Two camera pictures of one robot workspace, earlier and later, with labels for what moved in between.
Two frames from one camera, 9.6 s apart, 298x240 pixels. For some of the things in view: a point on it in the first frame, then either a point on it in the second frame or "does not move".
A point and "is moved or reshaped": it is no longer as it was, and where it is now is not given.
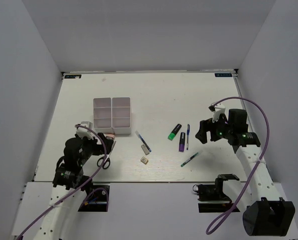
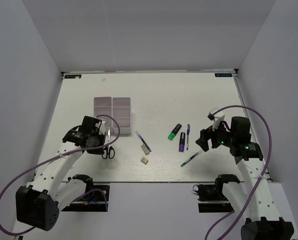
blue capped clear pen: [143, 140] does not move
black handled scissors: [107, 159] is moved or reshaped
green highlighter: [172, 134] does not move
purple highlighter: [182, 142] does not move
